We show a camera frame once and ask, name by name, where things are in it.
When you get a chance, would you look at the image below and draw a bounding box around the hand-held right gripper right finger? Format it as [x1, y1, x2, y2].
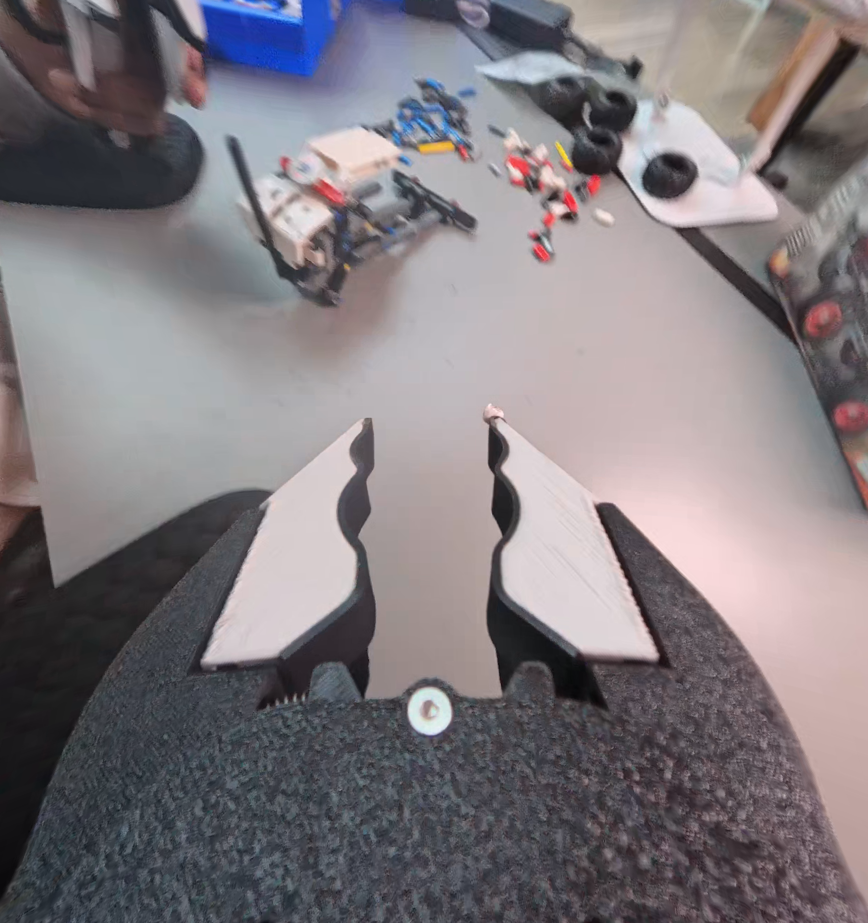
[486, 418, 662, 697]

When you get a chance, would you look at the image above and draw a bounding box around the white book stand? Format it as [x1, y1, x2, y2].
[616, 0, 780, 228]

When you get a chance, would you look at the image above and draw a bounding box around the pile of red white parts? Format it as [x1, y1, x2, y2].
[486, 126, 617, 262]

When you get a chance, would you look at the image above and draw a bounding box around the black adapter box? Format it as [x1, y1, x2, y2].
[488, 0, 575, 48]

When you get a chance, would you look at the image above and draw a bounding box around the white black toy truck chassis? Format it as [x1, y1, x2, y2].
[225, 126, 478, 309]

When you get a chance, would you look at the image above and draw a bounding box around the pile of blue black pins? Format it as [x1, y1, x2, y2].
[372, 78, 478, 161]

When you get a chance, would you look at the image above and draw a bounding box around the white sticker sheet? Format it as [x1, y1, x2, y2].
[477, 52, 588, 86]

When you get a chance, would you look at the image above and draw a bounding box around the blue plastic bin with tag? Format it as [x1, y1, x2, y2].
[199, 0, 339, 77]

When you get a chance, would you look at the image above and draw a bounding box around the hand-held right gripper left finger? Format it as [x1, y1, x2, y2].
[202, 418, 377, 697]

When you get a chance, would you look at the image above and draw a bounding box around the grey desk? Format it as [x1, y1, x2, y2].
[0, 0, 868, 923]

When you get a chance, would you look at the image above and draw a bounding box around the black toy tyre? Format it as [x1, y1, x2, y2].
[642, 153, 699, 200]
[541, 75, 588, 121]
[572, 128, 624, 176]
[585, 87, 638, 133]

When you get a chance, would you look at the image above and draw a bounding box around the printed toy truck box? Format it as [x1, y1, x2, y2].
[766, 137, 868, 514]

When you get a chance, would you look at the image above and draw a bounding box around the black cable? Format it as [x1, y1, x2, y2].
[564, 36, 644, 80]

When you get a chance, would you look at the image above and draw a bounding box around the person's left hand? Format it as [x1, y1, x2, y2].
[45, 43, 208, 139]

